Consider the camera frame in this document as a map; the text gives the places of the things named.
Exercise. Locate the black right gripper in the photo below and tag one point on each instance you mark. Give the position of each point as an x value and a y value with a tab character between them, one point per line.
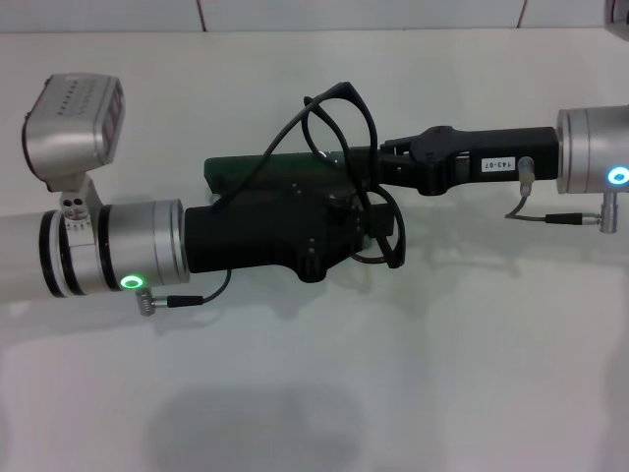
491	147

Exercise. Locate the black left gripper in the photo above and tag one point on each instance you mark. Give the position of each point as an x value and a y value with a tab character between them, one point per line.
255	236

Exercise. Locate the black glasses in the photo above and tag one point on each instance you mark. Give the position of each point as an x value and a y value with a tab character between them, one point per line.
350	90

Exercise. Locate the green glasses case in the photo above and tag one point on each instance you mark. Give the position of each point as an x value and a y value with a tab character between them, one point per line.
236	169

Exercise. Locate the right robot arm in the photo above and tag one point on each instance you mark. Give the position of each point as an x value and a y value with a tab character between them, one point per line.
585	147

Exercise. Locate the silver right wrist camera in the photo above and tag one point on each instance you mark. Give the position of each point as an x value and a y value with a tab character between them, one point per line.
619	15

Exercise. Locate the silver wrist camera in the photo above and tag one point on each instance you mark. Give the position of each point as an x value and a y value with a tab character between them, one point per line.
69	128
619	15

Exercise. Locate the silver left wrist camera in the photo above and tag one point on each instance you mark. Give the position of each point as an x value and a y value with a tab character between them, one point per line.
69	128

